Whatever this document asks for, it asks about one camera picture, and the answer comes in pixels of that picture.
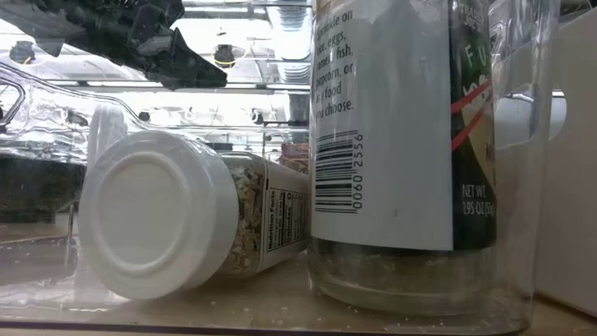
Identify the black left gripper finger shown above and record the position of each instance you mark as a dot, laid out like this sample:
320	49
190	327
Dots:
186	70

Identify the white lid dried flakes jar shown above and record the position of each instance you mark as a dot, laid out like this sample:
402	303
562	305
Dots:
154	214

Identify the furikake jar white label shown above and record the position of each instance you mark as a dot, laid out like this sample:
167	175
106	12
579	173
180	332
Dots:
382	140

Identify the long ceiling light strip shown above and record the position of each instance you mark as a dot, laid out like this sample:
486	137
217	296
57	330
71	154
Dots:
116	85

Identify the white pillar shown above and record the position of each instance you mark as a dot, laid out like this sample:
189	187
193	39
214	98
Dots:
107	126

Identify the clear plastic storage bin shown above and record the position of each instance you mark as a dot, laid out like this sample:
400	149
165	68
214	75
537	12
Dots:
280	303

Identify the white plastic tray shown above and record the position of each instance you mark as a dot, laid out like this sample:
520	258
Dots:
578	210

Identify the silver ventilation duct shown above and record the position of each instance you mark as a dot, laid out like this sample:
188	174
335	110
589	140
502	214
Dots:
291	28

